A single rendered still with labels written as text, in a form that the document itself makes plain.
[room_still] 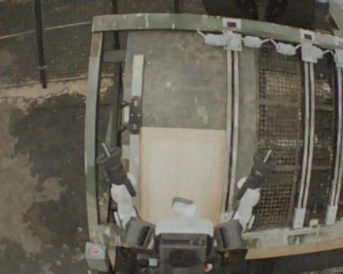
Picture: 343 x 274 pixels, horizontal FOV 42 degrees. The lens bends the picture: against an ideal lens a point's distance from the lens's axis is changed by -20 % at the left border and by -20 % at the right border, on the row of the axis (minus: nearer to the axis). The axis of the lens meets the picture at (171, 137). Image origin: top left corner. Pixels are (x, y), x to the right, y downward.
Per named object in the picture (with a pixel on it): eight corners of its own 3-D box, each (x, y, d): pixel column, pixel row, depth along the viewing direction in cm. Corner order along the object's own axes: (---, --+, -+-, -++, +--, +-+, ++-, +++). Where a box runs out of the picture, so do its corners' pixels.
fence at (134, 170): (131, 227, 287) (130, 229, 283) (135, 55, 277) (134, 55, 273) (140, 228, 287) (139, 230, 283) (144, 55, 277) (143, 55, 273)
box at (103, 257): (90, 270, 277) (84, 256, 264) (91, 255, 285) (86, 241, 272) (109, 272, 276) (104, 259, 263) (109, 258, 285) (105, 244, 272)
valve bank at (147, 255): (133, 280, 293) (130, 264, 276) (134, 263, 303) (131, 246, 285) (212, 282, 291) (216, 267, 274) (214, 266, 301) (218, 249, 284)
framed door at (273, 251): (245, 256, 341) (245, 258, 339) (259, 215, 302) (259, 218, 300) (344, 245, 338) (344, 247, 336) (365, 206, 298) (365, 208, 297)
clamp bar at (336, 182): (322, 222, 283) (329, 232, 259) (330, 37, 270) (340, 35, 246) (333, 221, 282) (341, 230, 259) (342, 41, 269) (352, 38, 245)
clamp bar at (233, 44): (214, 230, 286) (216, 241, 262) (221, 19, 272) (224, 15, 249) (231, 229, 285) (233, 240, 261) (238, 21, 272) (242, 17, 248)
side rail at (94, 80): (91, 220, 294) (88, 224, 283) (95, 33, 282) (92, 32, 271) (100, 221, 294) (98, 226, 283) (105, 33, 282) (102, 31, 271)
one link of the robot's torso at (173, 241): (214, 290, 227) (223, 239, 213) (146, 289, 228) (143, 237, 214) (215, 260, 254) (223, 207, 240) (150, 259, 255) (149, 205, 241)
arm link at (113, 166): (92, 156, 233) (101, 174, 241) (100, 167, 226) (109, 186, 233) (115, 142, 236) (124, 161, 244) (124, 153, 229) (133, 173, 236)
